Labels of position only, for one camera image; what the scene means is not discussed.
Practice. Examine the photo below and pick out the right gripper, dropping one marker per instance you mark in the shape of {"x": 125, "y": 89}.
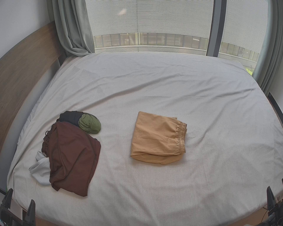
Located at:
{"x": 276, "y": 217}

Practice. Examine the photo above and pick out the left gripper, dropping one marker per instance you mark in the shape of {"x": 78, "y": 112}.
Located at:
{"x": 6, "y": 218}

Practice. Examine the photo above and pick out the tan shorts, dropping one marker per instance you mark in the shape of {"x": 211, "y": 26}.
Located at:
{"x": 154, "y": 136}

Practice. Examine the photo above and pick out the bed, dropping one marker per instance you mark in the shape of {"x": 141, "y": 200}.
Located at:
{"x": 168, "y": 88}

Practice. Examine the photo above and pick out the pale grey garment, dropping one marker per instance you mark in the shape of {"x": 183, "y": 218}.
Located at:
{"x": 41, "y": 172}

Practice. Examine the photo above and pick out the brown garment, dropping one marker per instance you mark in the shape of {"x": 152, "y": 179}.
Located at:
{"x": 73, "y": 154}

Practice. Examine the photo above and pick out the black garment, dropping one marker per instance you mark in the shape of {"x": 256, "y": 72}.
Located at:
{"x": 68, "y": 117}

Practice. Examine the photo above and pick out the green garment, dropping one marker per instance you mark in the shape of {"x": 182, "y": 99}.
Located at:
{"x": 90, "y": 123}

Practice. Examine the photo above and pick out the grey-green curtain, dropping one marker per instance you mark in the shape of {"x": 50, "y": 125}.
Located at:
{"x": 273, "y": 55}
{"x": 73, "y": 26}

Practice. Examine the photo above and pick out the window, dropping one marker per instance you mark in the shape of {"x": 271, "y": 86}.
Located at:
{"x": 154, "y": 22}

